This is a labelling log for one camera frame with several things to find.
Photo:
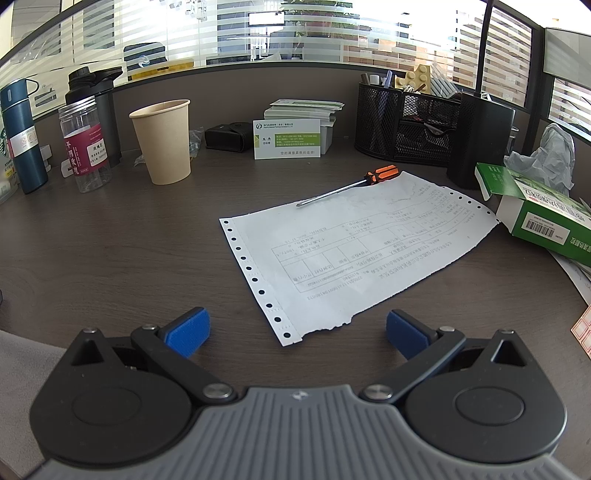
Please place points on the black sports bottle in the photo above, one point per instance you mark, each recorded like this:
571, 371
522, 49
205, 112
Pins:
104, 106

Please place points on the white business card box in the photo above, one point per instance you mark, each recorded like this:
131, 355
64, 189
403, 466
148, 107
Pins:
327, 138

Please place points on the bundle of white tubes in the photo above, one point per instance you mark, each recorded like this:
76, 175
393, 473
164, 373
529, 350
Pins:
445, 87

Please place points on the stack of business cards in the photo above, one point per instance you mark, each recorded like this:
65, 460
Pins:
300, 110

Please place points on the dark blue thermos bottle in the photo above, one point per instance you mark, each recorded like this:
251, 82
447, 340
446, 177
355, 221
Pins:
23, 138

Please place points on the small white block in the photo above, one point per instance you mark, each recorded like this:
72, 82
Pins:
46, 159

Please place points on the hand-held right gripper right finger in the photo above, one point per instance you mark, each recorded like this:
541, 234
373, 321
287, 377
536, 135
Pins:
406, 330

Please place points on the printed paper sheet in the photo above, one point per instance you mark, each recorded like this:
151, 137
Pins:
360, 249

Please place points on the brown paper cup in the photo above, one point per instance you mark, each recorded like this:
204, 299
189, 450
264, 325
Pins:
164, 143

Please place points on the clear jar red label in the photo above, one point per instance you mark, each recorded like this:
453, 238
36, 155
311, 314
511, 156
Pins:
85, 147

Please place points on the black mesh desk organizer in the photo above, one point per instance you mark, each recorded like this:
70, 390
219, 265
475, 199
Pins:
401, 124

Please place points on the plain white paper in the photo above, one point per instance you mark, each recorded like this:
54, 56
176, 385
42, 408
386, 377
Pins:
575, 277

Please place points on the yellow toy brick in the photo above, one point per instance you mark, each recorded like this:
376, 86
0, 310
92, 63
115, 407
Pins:
421, 76

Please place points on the black pouch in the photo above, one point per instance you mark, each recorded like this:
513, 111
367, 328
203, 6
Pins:
228, 137

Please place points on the blue pen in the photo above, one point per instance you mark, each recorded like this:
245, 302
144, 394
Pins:
387, 78

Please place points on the red bordered sticker sheet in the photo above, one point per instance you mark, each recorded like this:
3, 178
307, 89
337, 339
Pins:
582, 332

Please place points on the crumpled grey tissue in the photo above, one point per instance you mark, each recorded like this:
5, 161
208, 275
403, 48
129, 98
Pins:
549, 157

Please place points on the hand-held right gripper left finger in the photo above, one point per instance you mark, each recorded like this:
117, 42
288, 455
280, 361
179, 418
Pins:
187, 332

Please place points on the clear plastic bag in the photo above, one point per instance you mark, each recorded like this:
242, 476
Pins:
195, 143

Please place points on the green and white carton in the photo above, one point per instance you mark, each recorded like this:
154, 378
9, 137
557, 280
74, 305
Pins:
545, 212

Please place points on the grey towel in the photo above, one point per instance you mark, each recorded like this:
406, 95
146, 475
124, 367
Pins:
18, 378

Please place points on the white green business card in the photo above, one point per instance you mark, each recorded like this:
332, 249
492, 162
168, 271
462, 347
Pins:
286, 138

